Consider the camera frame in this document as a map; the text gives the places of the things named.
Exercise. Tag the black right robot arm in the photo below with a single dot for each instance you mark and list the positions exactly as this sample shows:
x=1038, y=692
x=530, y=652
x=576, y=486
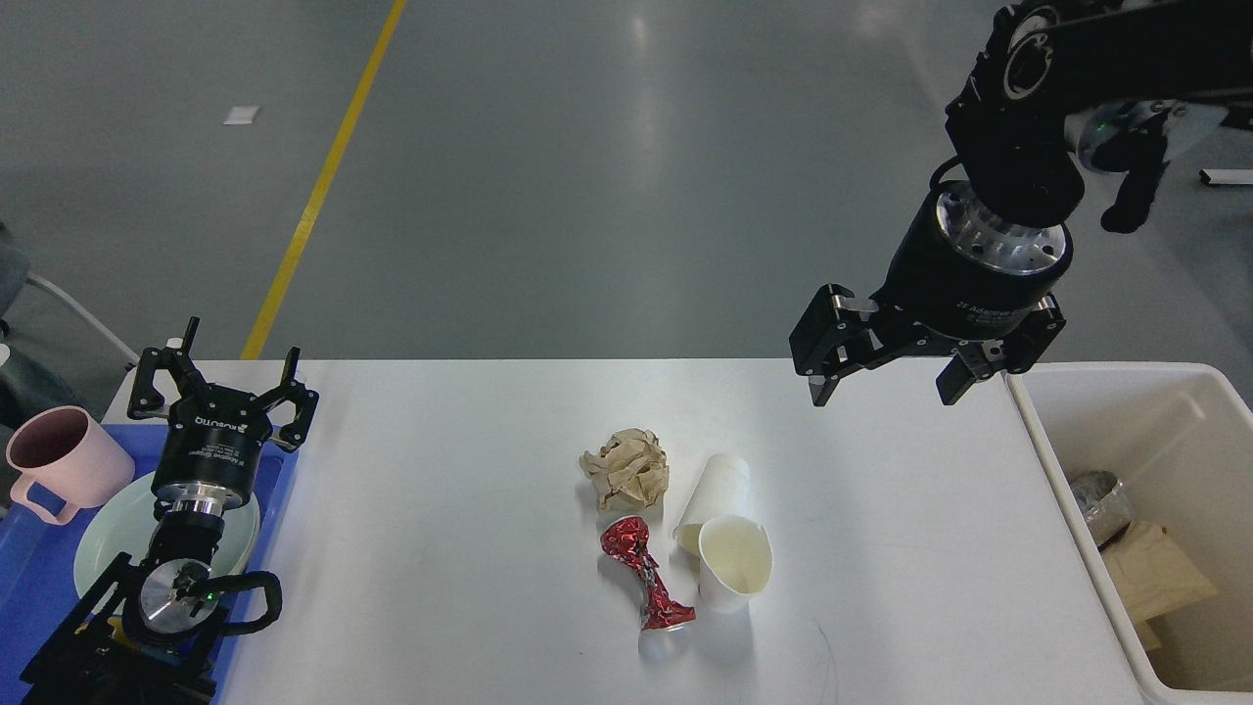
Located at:
x=1059, y=86

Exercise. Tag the pink mug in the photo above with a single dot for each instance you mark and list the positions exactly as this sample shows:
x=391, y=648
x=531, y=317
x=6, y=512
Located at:
x=67, y=452

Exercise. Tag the white plastic bin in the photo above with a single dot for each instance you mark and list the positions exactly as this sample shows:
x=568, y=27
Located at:
x=1178, y=437

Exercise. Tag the white floor bar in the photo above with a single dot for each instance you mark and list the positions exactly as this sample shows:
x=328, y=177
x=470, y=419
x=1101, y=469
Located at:
x=1226, y=177

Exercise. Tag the light green plate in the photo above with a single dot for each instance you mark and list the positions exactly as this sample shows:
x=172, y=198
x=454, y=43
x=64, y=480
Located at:
x=126, y=524

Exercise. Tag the lying white paper cup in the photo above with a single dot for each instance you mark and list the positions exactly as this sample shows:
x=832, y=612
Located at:
x=724, y=489

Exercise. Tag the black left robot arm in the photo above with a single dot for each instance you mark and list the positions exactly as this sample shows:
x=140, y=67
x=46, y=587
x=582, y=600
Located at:
x=144, y=632

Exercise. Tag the crushed red can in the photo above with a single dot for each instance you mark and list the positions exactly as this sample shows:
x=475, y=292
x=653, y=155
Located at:
x=626, y=541

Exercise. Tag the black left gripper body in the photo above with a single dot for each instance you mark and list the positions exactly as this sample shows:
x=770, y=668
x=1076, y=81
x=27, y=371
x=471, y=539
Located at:
x=214, y=440

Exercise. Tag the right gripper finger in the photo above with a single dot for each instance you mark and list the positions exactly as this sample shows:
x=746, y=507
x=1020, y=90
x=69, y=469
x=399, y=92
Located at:
x=1015, y=353
x=840, y=334

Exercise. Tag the crumpled brown paper ball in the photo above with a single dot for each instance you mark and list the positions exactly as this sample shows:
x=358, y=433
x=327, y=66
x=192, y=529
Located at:
x=630, y=472

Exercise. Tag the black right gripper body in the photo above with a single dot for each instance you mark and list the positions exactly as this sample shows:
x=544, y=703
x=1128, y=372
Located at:
x=968, y=274

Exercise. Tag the blue plastic tray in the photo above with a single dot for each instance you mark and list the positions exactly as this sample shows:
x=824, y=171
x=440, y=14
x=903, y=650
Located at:
x=37, y=559

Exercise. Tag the aluminium foil tray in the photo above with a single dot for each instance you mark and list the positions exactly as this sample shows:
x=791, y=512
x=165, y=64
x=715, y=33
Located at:
x=1104, y=504

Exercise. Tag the upright white paper cup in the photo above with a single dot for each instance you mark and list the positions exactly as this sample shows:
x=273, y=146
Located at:
x=735, y=562

